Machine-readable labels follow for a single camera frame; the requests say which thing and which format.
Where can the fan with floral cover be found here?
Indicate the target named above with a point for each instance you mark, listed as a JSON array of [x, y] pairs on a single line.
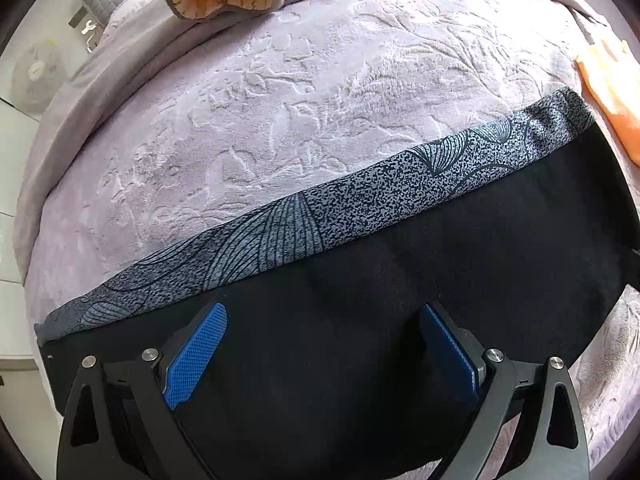
[[37, 72]]

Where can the orange cloth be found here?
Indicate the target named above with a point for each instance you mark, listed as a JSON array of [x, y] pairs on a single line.
[[617, 95]]

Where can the black pants with patterned waistband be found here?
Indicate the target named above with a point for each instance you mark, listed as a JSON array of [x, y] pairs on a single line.
[[350, 310]]

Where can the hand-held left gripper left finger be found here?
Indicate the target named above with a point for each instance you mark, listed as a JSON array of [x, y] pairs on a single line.
[[192, 360]]

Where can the lilac embossed plush blanket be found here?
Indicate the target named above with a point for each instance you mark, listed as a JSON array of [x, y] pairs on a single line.
[[300, 110]]

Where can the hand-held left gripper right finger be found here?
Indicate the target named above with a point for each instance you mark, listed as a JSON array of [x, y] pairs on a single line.
[[450, 355]]

